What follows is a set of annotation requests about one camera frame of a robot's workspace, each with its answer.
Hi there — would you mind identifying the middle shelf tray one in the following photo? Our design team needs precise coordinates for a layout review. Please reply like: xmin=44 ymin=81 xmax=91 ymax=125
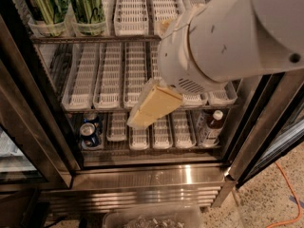
xmin=62 ymin=44 xmax=99 ymax=111

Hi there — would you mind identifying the fridge glass door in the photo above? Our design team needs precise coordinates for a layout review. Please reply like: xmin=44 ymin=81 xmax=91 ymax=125
xmin=237 ymin=110 xmax=304 ymax=188

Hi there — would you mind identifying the blue can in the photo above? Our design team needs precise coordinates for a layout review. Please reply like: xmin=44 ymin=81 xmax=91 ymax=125
xmin=80 ymin=123 xmax=100 ymax=147
xmin=84 ymin=112 xmax=103 ymax=133

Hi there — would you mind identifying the top shelf tray two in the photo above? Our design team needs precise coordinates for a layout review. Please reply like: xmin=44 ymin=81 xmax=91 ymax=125
xmin=70 ymin=0 xmax=113 ymax=36

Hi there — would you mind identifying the bottom shelf tray five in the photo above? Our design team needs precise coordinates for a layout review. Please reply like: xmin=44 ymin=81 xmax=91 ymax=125
xmin=172 ymin=111 xmax=196 ymax=149

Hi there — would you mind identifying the middle wire shelf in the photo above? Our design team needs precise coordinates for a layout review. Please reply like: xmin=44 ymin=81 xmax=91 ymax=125
xmin=63 ymin=104 xmax=240 ymax=114

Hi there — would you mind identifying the top shelf tray one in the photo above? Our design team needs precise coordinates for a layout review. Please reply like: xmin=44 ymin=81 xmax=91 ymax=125
xmin=8 ymin=0 xmax=72 ymax=38

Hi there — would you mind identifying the wire shelf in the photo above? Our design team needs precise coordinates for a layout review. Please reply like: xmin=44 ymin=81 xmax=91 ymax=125
xmin=30 ymin=35 xmax=161 ymax=44
xmin=63 ymin=104 xmax=240 ymax=114

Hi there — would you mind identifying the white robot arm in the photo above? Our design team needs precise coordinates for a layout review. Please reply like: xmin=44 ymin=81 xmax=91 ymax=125
xmin=127 ymin=0 xmax=304 ymax=129

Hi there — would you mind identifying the brown bottle white cap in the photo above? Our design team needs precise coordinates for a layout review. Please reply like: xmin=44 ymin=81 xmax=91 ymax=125
xmin=202 ymin=109 xmax=225 ymax=147

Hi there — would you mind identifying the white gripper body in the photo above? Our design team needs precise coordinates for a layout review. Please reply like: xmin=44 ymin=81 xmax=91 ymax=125
xmin=157 ymin=4 xmax=227 ymax=95

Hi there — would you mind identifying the shelf tray six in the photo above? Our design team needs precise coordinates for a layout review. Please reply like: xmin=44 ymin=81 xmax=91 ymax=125
xmin=194 ymin=109 xmax=219 ymax=148
xmin=207 ymin=82 xmax=238 ymax=105

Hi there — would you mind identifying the bottom shelf tray six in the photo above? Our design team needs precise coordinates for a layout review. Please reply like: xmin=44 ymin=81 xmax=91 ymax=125
xmin=194 ymin=109 xmax=219 ymax=148

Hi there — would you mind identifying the middle shelf tray two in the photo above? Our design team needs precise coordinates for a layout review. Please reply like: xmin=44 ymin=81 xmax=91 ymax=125
xmin=93 ymin=43 xmax=122 ymax=109

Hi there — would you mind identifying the top shelf tray three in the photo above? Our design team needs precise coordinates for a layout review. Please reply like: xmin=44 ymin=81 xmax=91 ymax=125
xmin=114 ymin=0 xmax=149 ymax=36

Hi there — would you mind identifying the rear blue can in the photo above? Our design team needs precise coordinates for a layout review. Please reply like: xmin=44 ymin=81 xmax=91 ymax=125
xmin=84 ymin=112 xmax=103 ymax=133

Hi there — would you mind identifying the stainless steel fridge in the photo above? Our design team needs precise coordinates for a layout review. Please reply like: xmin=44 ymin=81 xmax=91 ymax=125
xmin=0 ymin=0 xmax=304 ymax=216

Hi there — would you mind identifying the green can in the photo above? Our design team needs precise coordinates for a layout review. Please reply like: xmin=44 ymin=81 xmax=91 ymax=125
xmin=70 ymin=0 xmax=105 ymax=36
xmin=19 ymin=0 xmax=70 ymax=37

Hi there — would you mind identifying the middle shelf tray six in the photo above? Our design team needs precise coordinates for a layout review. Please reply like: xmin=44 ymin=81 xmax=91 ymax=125
xmin=207 ymin=82 xmax=238 ymax=105

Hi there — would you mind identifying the top shelf tray four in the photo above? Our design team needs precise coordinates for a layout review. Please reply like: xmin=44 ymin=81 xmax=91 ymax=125
xmin=150 ymin=0 xmax=184 ymax=35

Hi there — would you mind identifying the bottom shelf tray one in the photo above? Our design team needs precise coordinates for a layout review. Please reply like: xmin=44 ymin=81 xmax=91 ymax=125
xmin=79 ymin=113 xmax=104 ymax=150

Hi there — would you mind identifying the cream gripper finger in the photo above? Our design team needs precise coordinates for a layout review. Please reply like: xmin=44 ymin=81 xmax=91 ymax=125
xmin=127 ymin=79 xmax=182 ymax=129
xmin=157 ymin=18 xmax=175 ymax=37

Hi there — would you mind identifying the shelf tray one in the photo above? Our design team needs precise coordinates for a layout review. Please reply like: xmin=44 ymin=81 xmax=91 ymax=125
xmin=8 ymin=0 xmax=72 ymax=38
xmin=79 ymin=113 xmax=104 ymax=150
xmin=62 ymin=44 xmax=99 ymax=111

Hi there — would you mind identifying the front blue can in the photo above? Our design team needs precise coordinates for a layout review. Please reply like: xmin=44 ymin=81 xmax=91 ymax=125
xmin=80 ymin=123 xmax=100 ymax=147

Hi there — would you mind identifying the bottom shelf tray three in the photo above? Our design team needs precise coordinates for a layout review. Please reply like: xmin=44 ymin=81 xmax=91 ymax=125
xmin=127 ymin=115 xmax=150 ymax=151

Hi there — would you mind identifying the bottom shelf tray two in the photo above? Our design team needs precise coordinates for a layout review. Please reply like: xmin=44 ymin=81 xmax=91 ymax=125
xmin=106 ymin=112 xmax=127 ymax=142

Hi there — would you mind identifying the orange cable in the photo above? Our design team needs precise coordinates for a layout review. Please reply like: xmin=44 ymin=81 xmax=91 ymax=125
xmin=265 ymin=161 xmax=303 ymax=228

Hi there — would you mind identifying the top wire shelf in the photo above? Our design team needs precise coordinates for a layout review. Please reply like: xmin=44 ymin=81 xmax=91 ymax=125
xmin=30 ymin=35 xmax=161 ymax=44

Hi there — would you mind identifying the shelf tray two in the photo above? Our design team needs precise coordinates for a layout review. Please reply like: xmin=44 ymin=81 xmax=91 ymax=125
xmin=70 ymin=0 xmax=113 ymax=36
xmin=93 ymin=43 xmax=122 ymax=109
xmin=106 ymin=112 xmax=127 ymax=142

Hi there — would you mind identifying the bottom shelf tray four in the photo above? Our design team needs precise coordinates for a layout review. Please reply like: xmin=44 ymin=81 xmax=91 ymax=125
xmin=152 ymin=116 xmax=173 ymax=150

